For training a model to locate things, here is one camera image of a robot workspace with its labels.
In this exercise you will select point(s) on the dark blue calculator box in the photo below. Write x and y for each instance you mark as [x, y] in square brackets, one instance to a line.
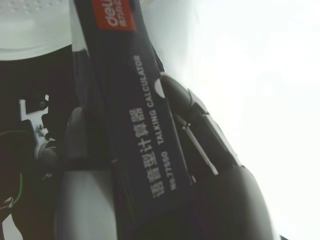
[130, 75]

